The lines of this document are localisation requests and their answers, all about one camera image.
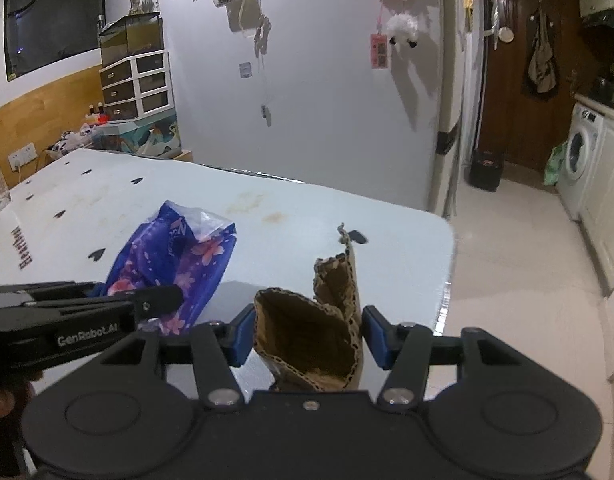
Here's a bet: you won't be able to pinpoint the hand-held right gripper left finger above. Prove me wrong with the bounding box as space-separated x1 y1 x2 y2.
94 304 255 412

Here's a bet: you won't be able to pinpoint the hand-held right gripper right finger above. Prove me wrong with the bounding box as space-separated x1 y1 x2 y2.
362 305 530 412

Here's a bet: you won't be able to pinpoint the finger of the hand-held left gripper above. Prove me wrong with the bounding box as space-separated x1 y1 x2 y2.
0 282 105 308
34 285 184 322

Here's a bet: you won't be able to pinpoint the purple floral plastic bag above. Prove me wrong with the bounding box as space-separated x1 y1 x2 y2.
104 200 238 337

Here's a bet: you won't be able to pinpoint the torn cardboard piece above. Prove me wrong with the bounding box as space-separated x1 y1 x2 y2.
252 222 364 394

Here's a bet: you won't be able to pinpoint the white foam-covered table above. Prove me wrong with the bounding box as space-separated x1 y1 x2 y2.
0 147 457 396

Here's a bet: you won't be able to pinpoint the teal patterned box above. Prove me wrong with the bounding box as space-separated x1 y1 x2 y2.
94 117 181 157

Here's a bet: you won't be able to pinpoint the black square bin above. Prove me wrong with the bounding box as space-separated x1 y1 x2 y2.
468 148 506 192

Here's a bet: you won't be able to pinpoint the white drawer unit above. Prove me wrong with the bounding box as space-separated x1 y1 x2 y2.
98 51 171 122

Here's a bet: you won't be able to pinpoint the green plastic bag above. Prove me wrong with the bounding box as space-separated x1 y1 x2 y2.
543 142 568 187

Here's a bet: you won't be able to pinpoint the dark wooden door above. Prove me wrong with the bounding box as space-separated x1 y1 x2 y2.
479 0 588 174

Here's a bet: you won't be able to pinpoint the white refrigerator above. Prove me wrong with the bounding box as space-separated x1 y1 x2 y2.
426 0 488 219

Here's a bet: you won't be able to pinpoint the glass tank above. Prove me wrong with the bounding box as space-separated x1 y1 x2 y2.
97 12 166 69

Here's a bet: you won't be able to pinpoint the white washing machine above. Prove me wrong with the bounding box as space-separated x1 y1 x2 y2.
556 102 606 222

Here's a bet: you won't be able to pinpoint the white kitchen base cabinets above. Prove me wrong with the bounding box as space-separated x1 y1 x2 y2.
578 92 614 297

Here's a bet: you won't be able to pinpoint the dark window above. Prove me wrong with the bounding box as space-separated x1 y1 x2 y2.
4 0 106 82

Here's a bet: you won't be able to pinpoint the pink hanging tag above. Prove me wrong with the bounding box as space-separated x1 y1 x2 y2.
370 33 391 69

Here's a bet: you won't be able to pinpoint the white plush sheep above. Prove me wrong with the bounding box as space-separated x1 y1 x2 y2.
385 13 420 51

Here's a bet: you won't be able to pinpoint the olive hanging tote bag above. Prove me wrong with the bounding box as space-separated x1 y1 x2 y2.
526 7 558 96

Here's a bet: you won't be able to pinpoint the black cooking pot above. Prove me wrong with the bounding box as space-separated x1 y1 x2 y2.
589 77 614 102

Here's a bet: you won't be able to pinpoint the clear hanging plastic bag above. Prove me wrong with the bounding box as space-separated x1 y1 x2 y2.
486 0 501 52

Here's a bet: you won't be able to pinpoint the black range hood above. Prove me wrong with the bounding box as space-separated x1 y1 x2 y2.
581 9 614 32

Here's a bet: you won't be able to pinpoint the wall power socket with plug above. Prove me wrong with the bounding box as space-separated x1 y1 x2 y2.
8 142 38 172

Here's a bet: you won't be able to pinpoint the white hanging cord ornament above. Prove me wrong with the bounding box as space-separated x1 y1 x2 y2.
239 0 274 127

